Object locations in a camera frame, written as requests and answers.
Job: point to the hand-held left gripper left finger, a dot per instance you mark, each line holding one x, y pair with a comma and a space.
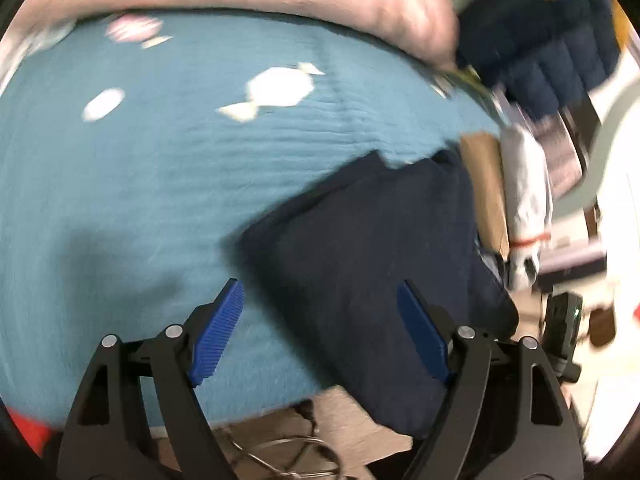
220, 330

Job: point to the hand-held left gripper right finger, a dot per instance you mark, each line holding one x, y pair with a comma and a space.
422, 330

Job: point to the brown folded cloth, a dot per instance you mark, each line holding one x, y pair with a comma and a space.
482, 185

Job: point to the yellow and navy puffer jacket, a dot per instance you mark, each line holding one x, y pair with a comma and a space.
540, 45

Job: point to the pink patterned cloth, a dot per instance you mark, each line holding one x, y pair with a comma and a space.
560, 155

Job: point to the grey folded clothes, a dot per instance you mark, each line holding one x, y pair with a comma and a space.
525, 185

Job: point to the dark denim jacket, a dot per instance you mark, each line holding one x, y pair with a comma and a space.
360, 260

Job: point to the teal bed sheet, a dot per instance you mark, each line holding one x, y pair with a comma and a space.
125, 185

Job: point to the red object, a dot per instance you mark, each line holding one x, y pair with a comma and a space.
27, 430

